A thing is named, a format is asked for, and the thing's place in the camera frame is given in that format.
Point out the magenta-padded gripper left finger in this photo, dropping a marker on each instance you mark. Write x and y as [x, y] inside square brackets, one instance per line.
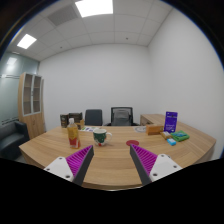
[78, 160]

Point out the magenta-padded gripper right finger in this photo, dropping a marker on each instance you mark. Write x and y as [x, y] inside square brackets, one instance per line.
[146, 160]

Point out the amber drink bottle white cap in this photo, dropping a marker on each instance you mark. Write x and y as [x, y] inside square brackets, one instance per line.
[73, 135]

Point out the flat round red coaster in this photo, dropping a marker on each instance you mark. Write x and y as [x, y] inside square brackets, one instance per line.
[132, 142]

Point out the small light blue packet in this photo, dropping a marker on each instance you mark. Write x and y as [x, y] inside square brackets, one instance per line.
[171, 142]

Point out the green and white mug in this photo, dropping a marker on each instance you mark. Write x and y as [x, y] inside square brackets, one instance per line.
[99, 137]

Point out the tan small packet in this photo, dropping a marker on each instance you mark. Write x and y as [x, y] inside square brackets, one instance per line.
[165, 134]

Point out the round white printed disc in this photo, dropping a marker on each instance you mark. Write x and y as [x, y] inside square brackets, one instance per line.
[140, 129]

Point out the orange cardboard box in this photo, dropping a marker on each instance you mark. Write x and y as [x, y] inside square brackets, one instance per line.
[154, 129]

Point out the white printed leaflet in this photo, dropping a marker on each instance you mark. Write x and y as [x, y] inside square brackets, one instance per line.
[89, 129]

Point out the green flat packet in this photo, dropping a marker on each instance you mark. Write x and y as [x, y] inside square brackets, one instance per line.
[180, 135]

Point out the dark brown printed carton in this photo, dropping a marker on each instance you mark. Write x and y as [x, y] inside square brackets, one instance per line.
[64, 120]

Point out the wooden side desk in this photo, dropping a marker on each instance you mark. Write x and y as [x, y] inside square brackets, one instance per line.
[151, 118]

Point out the black carton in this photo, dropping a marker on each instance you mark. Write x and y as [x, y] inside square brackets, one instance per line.
[75, 116]

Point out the dark padded office chair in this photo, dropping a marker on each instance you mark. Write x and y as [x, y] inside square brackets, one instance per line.
[93, 117]

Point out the purple stand-up pouch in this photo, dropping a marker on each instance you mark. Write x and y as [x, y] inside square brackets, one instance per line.
[171, 121]

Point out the grey mesh office chair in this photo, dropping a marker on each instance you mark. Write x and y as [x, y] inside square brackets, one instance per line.
[121, 116]

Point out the black sofa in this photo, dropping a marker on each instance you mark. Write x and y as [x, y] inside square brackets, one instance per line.
[11, 140]

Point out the wooden shelf cabinet glass doors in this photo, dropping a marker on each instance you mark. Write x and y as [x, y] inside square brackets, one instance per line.
[31, 100]

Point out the small rectangular ceiling light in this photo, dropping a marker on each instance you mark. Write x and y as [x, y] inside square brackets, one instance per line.
[26, 41]

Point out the grey ceiling air vent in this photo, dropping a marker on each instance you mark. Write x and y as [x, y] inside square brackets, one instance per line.
[62, 15]

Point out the large rectangular ceiling light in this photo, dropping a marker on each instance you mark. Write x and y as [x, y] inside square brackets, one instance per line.
[94, 7]

